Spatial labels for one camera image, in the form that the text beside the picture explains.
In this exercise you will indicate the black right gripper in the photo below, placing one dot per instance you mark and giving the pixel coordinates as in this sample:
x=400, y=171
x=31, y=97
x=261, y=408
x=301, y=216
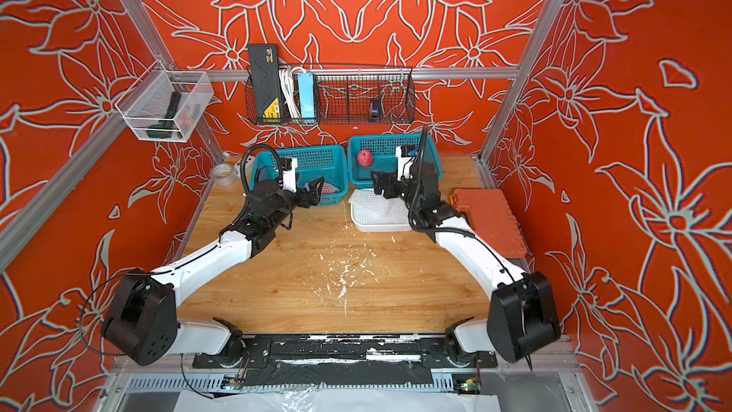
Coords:
x=383, y=182

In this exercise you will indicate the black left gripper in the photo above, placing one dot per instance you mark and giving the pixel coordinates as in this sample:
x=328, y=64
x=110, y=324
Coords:
x=313, y=194

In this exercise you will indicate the teal basket with netted apples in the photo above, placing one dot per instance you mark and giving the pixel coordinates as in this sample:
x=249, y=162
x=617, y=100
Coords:
x=327, y=161

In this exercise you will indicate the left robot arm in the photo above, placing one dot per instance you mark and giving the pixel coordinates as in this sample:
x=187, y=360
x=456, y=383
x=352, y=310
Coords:
x=142, y=321

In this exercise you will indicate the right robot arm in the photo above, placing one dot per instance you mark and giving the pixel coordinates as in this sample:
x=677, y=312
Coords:
x=522, y=317

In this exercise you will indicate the teal basket for bare apples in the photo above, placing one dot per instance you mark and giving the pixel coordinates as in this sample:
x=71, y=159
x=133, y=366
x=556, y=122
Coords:
x=383, y=149

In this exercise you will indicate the white plastic tub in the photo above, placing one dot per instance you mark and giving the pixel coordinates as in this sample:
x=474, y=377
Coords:
x=380, y=214

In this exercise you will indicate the small black device in basket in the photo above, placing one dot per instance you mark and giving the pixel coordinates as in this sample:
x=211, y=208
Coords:
x=375, y=110

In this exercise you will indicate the clear tape roll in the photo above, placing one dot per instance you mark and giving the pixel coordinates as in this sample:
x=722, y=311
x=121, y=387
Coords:
x=224, y=174

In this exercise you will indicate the light blue power bank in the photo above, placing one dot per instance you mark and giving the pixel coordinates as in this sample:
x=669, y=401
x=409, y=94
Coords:
x=307, y=92

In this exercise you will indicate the orange tool case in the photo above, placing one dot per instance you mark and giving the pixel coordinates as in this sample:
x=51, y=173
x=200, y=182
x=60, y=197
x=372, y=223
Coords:
x=489, y=215

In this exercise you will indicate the black box device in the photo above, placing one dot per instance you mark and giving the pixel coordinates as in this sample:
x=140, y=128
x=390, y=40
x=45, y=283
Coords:
x=264, y=70

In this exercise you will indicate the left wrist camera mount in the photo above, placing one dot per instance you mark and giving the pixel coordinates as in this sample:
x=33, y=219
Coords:
x=288, y=174

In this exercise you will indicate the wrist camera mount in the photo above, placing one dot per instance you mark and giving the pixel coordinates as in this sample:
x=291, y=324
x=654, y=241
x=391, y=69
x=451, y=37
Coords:
x=405, y=155
x=288, y=174

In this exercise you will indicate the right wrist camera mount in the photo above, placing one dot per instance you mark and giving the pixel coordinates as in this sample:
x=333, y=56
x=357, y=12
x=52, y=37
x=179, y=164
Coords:
x=405, y=155

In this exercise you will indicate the black wire wall basket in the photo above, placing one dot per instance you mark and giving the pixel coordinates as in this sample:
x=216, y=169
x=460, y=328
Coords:
x=343, y=95

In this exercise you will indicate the dark green handled tool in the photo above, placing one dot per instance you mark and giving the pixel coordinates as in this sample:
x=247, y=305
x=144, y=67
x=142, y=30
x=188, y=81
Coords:
x=164, y=127

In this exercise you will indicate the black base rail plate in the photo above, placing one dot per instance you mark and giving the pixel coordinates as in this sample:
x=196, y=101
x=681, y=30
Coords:
x=409, y=362

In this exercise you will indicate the clear acrylic wall box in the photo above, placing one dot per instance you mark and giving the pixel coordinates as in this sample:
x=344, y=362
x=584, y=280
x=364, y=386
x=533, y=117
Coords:
x=146, y=101

